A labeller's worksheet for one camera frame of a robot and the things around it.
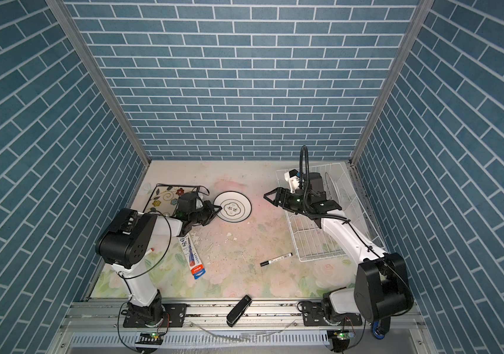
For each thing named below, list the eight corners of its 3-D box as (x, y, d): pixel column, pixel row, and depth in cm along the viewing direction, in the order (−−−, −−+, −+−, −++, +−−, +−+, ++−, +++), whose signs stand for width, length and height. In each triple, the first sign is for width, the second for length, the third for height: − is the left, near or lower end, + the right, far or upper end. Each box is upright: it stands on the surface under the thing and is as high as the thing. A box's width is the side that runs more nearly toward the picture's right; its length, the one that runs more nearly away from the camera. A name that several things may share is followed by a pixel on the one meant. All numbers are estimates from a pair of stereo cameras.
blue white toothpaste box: (194, 280, 83) (193, 278, 82) (178, 240, 94) (177, 237, 92) (207, 273, 85) (206, 271, 83) (190, 234, 96) (188, 232, 94)
